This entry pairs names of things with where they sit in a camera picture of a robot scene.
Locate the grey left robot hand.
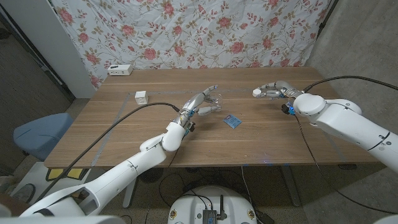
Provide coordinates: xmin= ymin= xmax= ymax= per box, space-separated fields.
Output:
xmin=178 ymin=85 xmax=222 ymax=122

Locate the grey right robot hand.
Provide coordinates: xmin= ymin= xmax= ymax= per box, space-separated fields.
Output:
xmin=252 ymin=80 xmax=304 ymax=100

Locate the clear plastic medicine bottle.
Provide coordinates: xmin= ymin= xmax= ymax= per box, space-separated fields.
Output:
xmin=207 ymin=92 xmax=223 ymax=112

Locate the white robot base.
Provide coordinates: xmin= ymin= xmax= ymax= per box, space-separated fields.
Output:
xmin=167 ymin=185 xmax=258 ymax=224

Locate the blue sugar packet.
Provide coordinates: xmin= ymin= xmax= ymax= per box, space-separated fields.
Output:
xmin=223 ymin=114 xmax=243 ymax=129

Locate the white cube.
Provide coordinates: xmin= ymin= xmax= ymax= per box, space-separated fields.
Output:
xmin=134 ymin=90 xmax=149 ymax=105

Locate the floral backdrop cloth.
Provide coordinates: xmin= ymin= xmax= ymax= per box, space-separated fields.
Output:
xmin=51 ymin=0 xmax=332 ymax=90

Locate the white power strip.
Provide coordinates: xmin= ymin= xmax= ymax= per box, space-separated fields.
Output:
xmin=107 ymin=64 xmax=134 ymax=77

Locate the black backdrop pole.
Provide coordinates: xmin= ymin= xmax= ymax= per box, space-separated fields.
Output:
xmin=316 ymin=0 xmax=340 ymax=40

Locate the grey table leg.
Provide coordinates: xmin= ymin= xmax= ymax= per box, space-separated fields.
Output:
xmin=281 ymin=164 xmax=302 ymax=208

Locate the black module with antenna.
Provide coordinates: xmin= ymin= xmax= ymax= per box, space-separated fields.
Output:
xmin=202 ymin=195 xmax=227 ymax=224

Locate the white table leg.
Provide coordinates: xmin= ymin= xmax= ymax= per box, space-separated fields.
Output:
xmin=122 ymin=177 xmax=139 ymax=208

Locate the tall white panel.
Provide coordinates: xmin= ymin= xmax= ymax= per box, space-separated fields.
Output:
xmin=0 ymin=0 xmax=96 ymax=99

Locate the yellow and black floor marker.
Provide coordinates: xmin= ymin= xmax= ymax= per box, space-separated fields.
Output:
xmin=45 ymin=167 xmax=83 ymax=182

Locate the blue padded stool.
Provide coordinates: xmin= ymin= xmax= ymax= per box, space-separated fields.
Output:
xmin=12 ymin=112 xmax=74 ymax=162

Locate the white floor plate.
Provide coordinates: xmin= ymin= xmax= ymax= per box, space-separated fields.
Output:
xmin=15 ymin=161 xmax=103 ymax=200

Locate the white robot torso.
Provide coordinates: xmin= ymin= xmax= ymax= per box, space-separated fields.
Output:
xmin=0 ymin=213 xmax=398 ymax=224

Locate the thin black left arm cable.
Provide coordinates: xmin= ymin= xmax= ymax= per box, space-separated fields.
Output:
xmin=143 ymin=149 xmax=181 ymax=224

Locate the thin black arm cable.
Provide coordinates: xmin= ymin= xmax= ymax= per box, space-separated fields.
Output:
xmin=292 ymin=113 xmax=398 ymax=215
xmin=143 ymin=149 xmax=181 ymax=224

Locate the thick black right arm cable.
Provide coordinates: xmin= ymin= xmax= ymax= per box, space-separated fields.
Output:
xmin=303 ymin=75 xmax=398 ymax=93

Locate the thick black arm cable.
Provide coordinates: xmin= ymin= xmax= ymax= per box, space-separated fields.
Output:
xmin=35 ymin=102 xmax=181 ymax=202
xmin=303 ymin=75 xmax=398 ymax=93

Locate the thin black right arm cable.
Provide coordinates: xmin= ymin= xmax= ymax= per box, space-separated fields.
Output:
xmin=292 ymin=113 xmax=398 ymax=215

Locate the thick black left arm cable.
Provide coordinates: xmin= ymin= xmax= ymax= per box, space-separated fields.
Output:
xmin=35 ymin=102 xmax=181 ymax=202

